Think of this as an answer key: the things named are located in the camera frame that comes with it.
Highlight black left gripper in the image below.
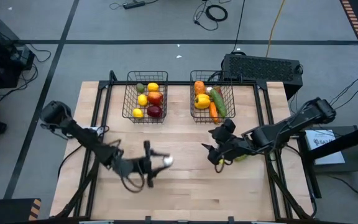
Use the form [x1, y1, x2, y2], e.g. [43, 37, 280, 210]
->
[117, 141, 172, 189]

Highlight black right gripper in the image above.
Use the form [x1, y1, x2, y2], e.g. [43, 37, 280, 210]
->
[201, 128, 249, 166]

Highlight orange chili pepper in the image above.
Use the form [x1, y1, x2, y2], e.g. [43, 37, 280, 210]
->
[208, 101, 219, 124]

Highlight green cucumber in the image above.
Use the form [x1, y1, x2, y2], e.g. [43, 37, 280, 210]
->
[209, 88, 227, 118]

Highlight yellow bell pepper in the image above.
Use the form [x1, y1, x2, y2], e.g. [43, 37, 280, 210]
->
[194, 93, 211, 110]

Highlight dark red apple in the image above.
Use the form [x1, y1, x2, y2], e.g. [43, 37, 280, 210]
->
[146, 105, 163, 119]

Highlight orange bell pepper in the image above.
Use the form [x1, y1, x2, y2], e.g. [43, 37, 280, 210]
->
[193, 80, 206, 95]

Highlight red yellow apple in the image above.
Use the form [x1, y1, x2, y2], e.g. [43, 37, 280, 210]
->
[147, 91, 164, 106]

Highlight black computer case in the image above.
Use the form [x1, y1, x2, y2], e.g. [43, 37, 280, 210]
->
[221, 52, 304, 101]

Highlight white printed sheet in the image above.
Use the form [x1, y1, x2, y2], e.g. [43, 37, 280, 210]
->
[305, 129, 346, 166]

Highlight black side stand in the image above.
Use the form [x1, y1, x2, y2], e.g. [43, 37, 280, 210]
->
[296, 119, 358, 200]

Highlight black power strip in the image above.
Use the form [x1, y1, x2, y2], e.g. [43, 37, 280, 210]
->
[122, 1, 146, 10]

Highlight black hazard-striped platform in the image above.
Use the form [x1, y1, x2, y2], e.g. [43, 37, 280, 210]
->
[0, 198, 42, 224]

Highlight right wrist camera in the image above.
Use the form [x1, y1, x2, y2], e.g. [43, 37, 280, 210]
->
[222, 118, 237, 134]

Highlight black wire basket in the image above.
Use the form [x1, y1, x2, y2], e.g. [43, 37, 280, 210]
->
[121, 70, 169, 124]
[190, 70, 236, 124]

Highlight black floor cable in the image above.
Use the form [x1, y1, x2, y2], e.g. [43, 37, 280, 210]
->
[231, 0, 247, 54]

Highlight coiled black cable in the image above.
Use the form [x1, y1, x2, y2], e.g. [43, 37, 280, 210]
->
[193, 0, 229, 32]

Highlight yellow floor cable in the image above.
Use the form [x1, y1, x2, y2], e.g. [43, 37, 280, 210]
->
[265, 0, 287, 58]

